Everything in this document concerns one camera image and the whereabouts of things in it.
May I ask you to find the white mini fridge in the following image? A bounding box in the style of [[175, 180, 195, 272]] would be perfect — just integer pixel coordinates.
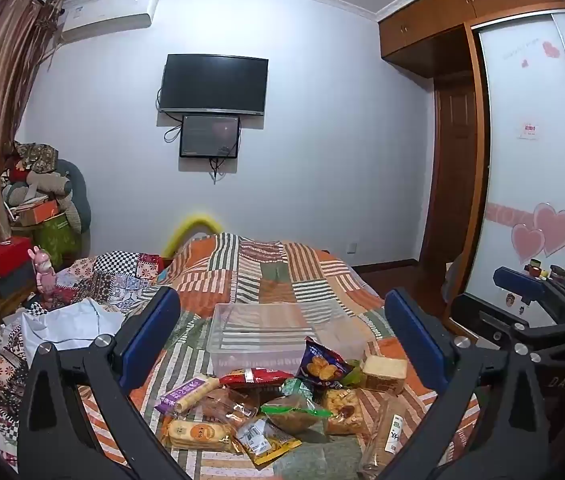
[[500, 257, 565, 328]]

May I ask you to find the sliced bread packet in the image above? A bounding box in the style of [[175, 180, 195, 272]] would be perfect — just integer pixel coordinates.
[[360, 355, 408, 395]]

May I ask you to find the wooden wardrobe with heart stickers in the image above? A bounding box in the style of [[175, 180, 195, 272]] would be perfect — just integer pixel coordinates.
[[377, 0, 565, 341]]

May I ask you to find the crispy puffed snack packet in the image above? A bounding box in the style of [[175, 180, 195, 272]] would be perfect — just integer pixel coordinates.
[[321, 387, 366, 436]]

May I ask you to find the dark grey box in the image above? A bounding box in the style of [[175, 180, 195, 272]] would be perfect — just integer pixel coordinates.
[[0, 262, 38, 298]]

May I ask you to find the green-edged brown snack packet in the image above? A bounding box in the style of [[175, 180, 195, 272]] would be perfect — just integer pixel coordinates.
[[260, 394, 331, 433]]

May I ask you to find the brown wooden door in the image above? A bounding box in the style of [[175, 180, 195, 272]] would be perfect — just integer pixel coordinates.
[[433, 80, 478, 271]]

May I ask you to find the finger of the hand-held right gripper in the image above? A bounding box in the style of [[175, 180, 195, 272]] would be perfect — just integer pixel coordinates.
[[449, 293, 516, 346], [493, 266, 565, 328]]

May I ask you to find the red box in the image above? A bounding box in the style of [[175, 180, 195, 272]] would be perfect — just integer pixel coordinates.
[[0, 236, 34, 278]]

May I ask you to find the blue cookie packet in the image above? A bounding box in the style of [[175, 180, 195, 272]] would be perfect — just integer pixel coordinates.
[[295, 337, 356, 386]]

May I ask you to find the clear plastic container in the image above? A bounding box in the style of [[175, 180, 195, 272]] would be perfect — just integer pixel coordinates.
[[206, 302, 317, 378]]

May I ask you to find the yellow foam tube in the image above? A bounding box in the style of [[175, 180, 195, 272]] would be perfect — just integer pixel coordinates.
[[161, 212, 223, 258]]

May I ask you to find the patterned folded cloth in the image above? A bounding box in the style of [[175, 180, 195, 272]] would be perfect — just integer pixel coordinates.
[[12, 141, 59, 173]]

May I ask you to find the yellow snack packet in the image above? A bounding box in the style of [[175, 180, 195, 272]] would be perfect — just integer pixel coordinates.
[[232, 417, 301, 466]]

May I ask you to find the clear plastic lid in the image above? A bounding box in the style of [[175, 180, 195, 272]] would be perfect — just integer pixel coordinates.
[[313, 317, 371, 361]]

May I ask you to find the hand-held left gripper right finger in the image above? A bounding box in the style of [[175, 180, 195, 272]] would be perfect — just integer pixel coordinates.
[[377, 287, 551, 480]]

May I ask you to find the long white label bread packet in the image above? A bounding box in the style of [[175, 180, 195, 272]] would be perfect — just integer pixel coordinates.
[[357, 392, 428, 478]]

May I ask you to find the small black wall monitor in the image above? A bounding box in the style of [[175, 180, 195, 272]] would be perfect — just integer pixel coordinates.
[[179, 114, 242, 159]]

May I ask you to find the orange cardboard box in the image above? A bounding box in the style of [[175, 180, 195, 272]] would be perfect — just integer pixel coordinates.
[[15, 199, 60, 227]]

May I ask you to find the orange rice cracker packet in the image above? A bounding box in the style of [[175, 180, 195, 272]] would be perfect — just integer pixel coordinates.
[[162, 417, 236, 453]]

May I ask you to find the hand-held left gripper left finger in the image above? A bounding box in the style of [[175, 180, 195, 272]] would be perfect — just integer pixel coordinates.
[[16, 286, 198, 480]]

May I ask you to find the grey striped plush toy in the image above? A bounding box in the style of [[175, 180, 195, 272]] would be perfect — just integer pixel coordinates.
[[2, 170, 83, 233]]

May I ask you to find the purple label roll packet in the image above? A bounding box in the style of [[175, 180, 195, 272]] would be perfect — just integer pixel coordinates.
[[155, 374, 220, 416]]

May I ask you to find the blue cap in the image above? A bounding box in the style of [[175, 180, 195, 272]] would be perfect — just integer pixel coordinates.
[[441, 252, 468, 306]]

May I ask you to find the black wall television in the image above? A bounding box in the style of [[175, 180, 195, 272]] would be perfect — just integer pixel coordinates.
[[159, 53, 269, 116]]

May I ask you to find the small green snack packet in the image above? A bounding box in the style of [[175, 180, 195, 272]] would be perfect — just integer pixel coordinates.
[[281, 377, 318, 401]]

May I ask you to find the orange wrapper bread packet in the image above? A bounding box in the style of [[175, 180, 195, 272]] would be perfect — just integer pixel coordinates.
[[190, 389, 258, 431]]

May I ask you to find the white air conditioner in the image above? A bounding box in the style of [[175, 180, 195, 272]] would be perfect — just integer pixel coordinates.
[[60, 0, 157, 43]]

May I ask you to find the red snack packet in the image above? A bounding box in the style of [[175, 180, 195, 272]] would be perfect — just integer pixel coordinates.
[[219, 367, 294, 388]]

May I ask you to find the pink figurine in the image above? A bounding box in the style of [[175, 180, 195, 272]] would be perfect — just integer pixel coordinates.
[[29, 246, 58, 306]]

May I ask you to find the striped patchwork blanket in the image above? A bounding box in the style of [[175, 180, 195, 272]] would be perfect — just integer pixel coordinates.
[[75, 232, 483, 480]]

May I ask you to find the checkered floral quilt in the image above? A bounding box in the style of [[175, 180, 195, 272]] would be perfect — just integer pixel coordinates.
[[0, 252, 173, 466]]

